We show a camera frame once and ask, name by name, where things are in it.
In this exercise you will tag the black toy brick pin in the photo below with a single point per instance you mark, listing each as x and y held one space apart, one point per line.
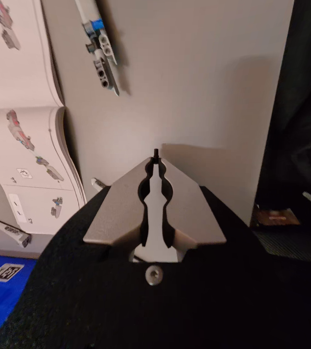
156 153

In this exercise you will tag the small white toy brick piece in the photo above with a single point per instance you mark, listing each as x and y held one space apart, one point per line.
98 184

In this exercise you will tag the dark woven chair seat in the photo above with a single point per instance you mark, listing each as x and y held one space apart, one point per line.
294 242

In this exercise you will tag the grey desk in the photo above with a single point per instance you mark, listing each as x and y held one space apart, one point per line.
185 81

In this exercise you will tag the blue plastic bin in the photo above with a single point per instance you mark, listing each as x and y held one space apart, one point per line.
3 300

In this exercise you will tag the toy brick assembly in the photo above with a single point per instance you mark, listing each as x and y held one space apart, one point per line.
105 46

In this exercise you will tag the brown labelled packet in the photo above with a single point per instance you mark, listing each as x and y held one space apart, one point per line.
278 217

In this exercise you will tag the grey wedge toy brick panel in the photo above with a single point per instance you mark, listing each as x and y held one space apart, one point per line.
11 231

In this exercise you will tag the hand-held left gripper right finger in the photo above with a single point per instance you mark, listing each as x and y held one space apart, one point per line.
193 212

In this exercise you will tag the person's body in black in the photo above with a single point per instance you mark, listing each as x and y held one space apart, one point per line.
302 95

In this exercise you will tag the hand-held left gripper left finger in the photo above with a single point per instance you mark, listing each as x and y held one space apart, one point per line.
114 212

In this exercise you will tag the open instruction booklet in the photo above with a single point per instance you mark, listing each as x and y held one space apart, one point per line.
22 81

